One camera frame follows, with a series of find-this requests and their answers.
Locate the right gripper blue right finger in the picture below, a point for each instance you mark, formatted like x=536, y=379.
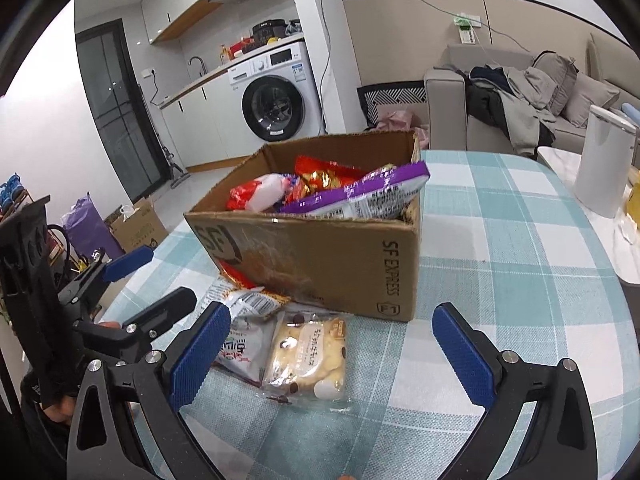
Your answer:
x=469, y=352

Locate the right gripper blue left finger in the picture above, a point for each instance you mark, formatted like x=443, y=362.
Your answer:
x=191, y=354

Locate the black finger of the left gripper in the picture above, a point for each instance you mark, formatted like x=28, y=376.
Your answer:
x=146, y=326

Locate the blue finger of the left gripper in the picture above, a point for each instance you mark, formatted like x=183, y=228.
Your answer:
x=127, y=264

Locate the beige cookie bread packet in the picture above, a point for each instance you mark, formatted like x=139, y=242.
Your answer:
x=308, y=359

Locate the red white balloon candy packet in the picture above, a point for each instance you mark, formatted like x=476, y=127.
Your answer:
x=259, y=194

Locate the red crisp snack bag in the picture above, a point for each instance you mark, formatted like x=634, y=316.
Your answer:
x=312, y=175

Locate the white noodle snack bag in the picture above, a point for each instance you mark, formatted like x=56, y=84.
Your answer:
x=241, y=296

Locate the person's left hand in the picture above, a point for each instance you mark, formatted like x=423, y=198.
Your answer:
x=62, y=411

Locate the purple plastic bag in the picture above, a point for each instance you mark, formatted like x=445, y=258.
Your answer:
x=87, y=231

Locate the small cardboard box on floor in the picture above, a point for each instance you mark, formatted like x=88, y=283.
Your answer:
x=137, y=225

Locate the white korean snack packet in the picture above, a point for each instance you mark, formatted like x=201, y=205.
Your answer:
x=246, y=349

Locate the shoe rack with shoes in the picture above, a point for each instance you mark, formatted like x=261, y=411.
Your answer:
x=13, y=197

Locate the SF Express cardboard box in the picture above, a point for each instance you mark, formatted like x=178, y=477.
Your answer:
x=364, y=267

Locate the black glass door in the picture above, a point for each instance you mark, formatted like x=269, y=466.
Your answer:
x=118, y=109

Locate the purple silver snack bag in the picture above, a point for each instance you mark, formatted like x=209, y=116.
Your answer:
x=383, y=194

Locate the white cylindrical trash bin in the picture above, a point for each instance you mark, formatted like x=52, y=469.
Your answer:
x=606, y=158

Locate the yellow plastic bag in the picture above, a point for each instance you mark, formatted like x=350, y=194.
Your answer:
x=631, y=207

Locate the white front-load washing machine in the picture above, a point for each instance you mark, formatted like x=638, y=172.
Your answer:
x=277, y=96

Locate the pink cloth on floor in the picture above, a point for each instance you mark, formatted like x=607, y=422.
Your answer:
x=405, y=120

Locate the pile of clothes on sofa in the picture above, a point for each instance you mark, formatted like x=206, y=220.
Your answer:
x=517, y=102

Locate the black patterned basket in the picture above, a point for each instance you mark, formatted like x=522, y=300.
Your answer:
x=378, y=100

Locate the black rice cooker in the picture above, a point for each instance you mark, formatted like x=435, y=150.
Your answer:
x=264, y=31

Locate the grey sofa cushion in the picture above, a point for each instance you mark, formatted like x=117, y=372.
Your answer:
x=586, y=93

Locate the grey sofa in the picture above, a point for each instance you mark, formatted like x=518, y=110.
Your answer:
x=451, y=128

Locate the white power strip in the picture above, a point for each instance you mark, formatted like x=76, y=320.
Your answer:
x=466, y=25

